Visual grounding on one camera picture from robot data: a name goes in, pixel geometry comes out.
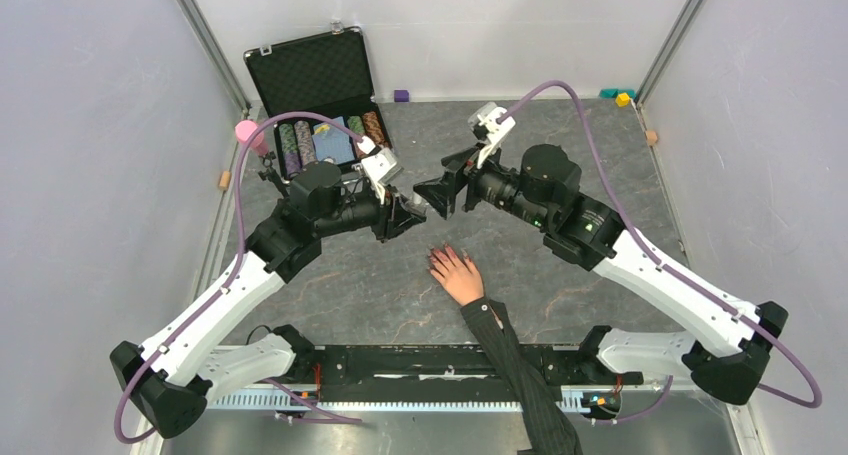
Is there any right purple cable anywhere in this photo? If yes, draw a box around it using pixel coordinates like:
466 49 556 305
498 79 824 427

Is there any clear nail polish bottle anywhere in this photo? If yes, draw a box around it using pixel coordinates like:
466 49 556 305
408 199 428 216

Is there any mannequin hand with red nails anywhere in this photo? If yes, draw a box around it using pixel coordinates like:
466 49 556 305
428 245 485 306

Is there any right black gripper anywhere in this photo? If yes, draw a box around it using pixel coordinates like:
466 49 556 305
414 139 552 230

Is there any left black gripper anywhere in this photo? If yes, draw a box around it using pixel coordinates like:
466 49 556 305
315 181 427 243

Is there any black poker chip case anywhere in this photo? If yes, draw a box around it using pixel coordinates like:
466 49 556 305
243 26 393 180

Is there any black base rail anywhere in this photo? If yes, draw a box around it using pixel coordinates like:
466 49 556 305
234 337 644 415

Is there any pink microphone on tripod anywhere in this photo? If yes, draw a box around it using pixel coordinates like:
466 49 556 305
234 120 289 197

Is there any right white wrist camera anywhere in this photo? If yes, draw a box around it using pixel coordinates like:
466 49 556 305
468 102 516 169

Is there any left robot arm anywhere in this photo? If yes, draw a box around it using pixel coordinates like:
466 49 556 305
109 155 426 444

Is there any tan block left wall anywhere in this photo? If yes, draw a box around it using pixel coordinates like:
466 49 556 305
218 171 232 191

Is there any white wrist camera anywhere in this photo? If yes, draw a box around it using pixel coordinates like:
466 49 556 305
356 135 402 205
468 102 516 169

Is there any yellow cube in corner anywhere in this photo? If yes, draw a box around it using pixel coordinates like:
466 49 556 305
615 92 632 107

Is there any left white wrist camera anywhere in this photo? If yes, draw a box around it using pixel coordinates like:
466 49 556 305
356 135 402 205

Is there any teal block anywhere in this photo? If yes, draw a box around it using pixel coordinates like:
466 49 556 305
598 88 636 99

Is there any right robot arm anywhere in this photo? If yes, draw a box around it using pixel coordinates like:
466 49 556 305
413 144 788 405

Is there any black pinstripe sleeve forearm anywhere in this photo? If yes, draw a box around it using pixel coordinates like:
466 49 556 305
460 296 583 454

